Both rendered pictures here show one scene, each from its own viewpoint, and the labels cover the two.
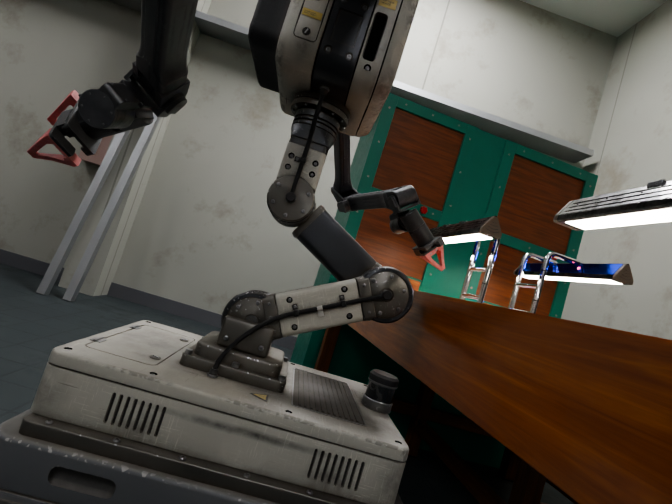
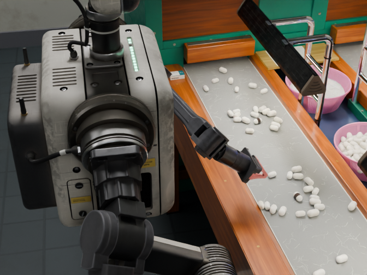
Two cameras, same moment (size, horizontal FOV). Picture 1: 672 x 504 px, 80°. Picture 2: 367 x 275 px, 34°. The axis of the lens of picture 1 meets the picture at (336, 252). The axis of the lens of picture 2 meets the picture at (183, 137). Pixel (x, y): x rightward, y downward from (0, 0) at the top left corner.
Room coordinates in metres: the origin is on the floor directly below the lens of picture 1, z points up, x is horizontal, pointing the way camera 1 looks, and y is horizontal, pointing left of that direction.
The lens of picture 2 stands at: (-0.18, 0.08, 2.05)
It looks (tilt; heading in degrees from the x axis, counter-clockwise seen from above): 36 degrees down; 354
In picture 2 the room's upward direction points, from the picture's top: straight up
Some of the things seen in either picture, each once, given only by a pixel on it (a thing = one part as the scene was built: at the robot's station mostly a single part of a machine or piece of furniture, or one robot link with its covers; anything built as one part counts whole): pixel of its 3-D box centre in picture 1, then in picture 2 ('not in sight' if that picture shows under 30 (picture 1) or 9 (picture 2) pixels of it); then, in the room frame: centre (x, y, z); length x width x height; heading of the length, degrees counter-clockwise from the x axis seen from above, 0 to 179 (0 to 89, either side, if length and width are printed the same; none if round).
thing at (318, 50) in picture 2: not in sight; (296, 55); (2.10, -0.66, 0.77); 0.33 x 0.15 x 0.01; 99
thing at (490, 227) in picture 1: (452, 232); (277, 40); (1.68, -0.45, 1.08); 0.62 x 0.08 x 0.07; 9
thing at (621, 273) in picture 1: (564, 271); not in sight; (1.76, -1.00, 1.08); 0.62 x 0.08 x 0.07; 9
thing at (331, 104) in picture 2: not in sight; (317, 90); (1.89, -0.70, 0.72); 0.27 x 0.27 x 0.10
